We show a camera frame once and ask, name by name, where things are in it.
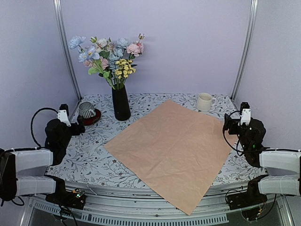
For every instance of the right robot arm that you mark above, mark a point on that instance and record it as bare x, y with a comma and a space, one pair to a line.
283, 165

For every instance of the aluminium frame rail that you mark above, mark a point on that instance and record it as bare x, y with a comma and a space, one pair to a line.
119, 206

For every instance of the left aluminium post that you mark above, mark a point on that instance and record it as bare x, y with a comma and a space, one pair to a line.
66, 52

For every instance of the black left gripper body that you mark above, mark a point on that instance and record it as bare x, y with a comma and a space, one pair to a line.
66, 139

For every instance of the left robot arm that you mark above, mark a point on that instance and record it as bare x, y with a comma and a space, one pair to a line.
16, 164

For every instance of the black white striped cup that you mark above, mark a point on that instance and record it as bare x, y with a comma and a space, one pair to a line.
86, 110

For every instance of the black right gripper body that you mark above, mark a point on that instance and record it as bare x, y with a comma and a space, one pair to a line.
244, 140

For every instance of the floral patterned table mat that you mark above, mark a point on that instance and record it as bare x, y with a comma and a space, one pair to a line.
88, 162

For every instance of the white rose stem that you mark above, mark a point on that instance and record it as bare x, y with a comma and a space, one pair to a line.
101, 46

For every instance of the light blue rose stem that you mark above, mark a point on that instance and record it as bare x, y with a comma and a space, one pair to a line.
117, 51

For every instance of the cream ceramic mug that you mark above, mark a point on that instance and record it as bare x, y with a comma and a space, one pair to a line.
205, 101

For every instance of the pink rose stem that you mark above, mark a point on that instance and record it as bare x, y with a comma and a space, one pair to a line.
136, 48
102, 69

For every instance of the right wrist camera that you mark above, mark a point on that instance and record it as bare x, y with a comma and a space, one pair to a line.
245, 114

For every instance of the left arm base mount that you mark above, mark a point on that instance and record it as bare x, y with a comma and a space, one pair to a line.
68, 195

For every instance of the red floral saucer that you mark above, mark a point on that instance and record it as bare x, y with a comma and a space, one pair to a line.
92, 120

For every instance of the black tall vase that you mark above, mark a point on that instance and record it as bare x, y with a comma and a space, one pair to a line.
121, 104

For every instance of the blue hydrangea stem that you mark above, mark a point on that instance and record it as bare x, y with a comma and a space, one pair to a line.
90, 53

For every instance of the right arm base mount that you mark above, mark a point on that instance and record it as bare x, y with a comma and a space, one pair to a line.
236, 200

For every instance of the aluminium post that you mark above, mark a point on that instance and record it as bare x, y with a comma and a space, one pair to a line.
66, 52
247, 44

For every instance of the right aluminium post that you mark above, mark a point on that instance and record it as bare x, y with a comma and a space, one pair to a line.
247, 44

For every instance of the peach wrapping paper sheet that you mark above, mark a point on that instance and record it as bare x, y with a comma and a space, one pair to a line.
175, 151

